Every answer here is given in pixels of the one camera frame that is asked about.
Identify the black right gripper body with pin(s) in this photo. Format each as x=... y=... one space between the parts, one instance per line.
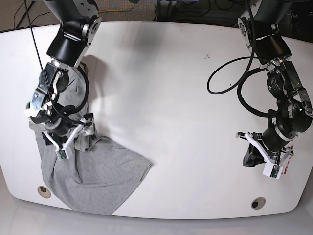
x=62 y=139

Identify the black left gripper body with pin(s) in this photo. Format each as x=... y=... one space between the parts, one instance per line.
x=256 y=139

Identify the grey t-shirt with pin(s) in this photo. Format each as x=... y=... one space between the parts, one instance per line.
x=99 y=177

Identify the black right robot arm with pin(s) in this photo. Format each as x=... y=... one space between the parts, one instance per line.
x=79 y=22

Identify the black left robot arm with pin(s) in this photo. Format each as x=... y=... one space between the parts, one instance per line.
x=294 y=114

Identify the red tape rectangle marking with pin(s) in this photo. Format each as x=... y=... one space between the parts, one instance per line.
x=285 y=160

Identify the left table grommet hole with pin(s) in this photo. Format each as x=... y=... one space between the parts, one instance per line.
x=44 y=192

